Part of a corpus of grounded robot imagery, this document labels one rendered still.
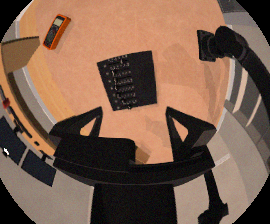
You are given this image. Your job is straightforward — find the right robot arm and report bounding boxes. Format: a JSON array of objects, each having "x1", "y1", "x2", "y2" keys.
[{"x1": 197, "y1": 26, "x2": 270, "y2": 123}]

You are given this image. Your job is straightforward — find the brown cardboard box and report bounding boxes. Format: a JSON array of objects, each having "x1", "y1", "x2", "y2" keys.
[{"x1": 135, "y1": 145, "x2": 150, "y2": 164}]

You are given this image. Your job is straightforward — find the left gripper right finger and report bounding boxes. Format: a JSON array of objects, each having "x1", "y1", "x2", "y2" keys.
[{"x1": 165, "y1": 106, "x2": 217, "y2": 161}]

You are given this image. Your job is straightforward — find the black lighting desk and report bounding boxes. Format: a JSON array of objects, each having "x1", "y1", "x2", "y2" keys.
[{"x1": 97, "y1": 50, "x2": 157, "y2": 111}]

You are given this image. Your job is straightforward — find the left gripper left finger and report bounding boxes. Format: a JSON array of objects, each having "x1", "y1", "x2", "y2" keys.
[{"x1": 52, "y1": 106, "x2": 103, "y2": 137}]

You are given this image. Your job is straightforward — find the orange digital multimeter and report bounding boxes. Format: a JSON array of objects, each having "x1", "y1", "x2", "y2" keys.
[{"x1": 43, "y1": 14, "x2": 71, "y2": 50}]

